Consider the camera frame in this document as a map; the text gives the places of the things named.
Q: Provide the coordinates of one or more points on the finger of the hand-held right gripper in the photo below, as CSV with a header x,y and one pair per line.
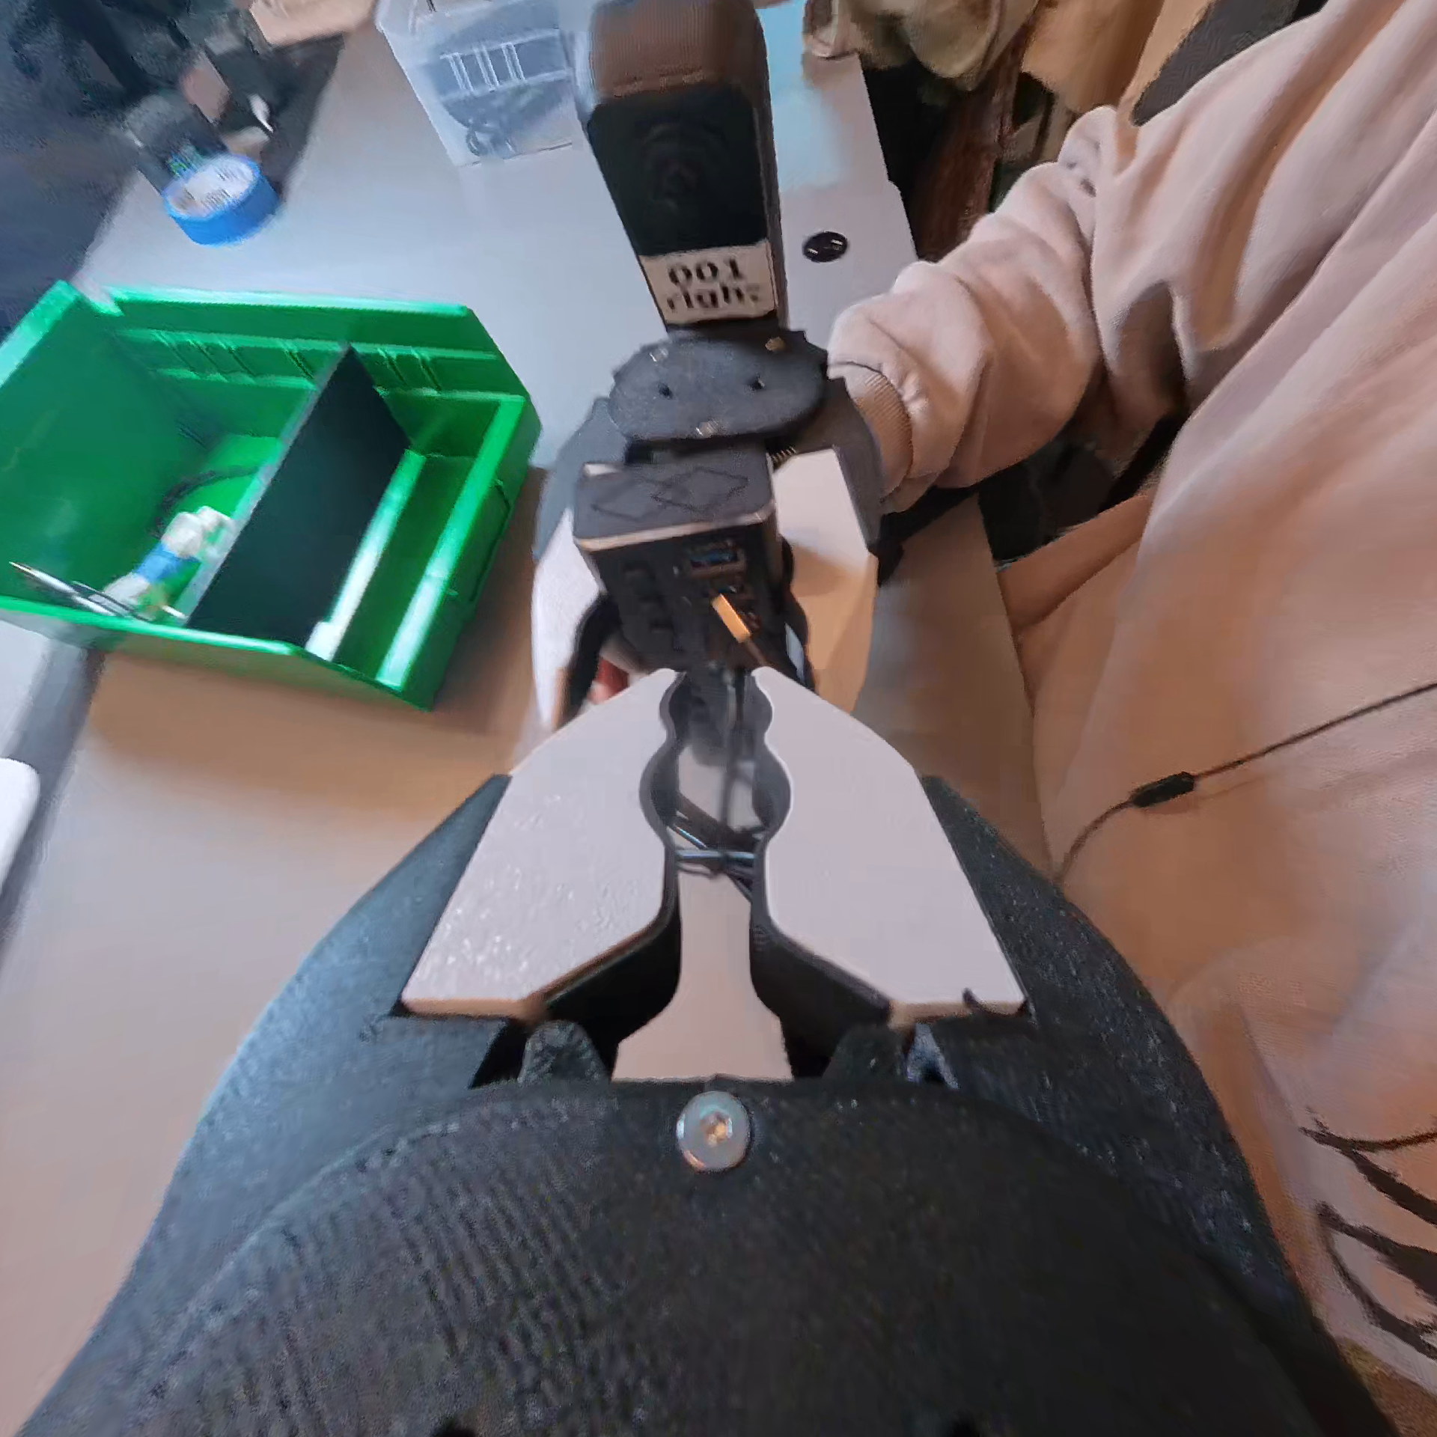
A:
x,y
837,585
553,628

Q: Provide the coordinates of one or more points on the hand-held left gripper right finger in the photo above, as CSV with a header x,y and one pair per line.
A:
x,y
863,875

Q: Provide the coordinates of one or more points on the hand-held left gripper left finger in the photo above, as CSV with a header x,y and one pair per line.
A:
x,y
551,875

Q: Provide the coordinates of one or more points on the black multi-port USB hub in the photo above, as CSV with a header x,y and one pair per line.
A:
x,y
673,494

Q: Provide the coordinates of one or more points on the green plastic bin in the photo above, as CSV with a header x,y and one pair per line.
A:
x,y
461,370

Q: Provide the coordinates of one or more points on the person's right forearm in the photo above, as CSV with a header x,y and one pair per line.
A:
x,y
1010,339

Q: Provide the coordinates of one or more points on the black desk grommet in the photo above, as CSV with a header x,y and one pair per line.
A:
x,y
825,244

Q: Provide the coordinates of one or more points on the black divider panel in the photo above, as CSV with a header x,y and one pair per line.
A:
x,y
303,505

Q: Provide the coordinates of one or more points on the clear storage box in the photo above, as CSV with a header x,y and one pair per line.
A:
x,y
447,66

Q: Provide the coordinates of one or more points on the cream jacket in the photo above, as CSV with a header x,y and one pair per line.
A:
x,y
897,32

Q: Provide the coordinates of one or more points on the person's torso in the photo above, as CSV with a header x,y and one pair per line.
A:
x,y
1291,561

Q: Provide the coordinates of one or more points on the blue tape roll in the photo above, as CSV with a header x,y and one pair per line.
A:
x,y
242,218

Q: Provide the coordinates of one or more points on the black device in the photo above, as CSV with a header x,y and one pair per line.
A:
x,y
287,100

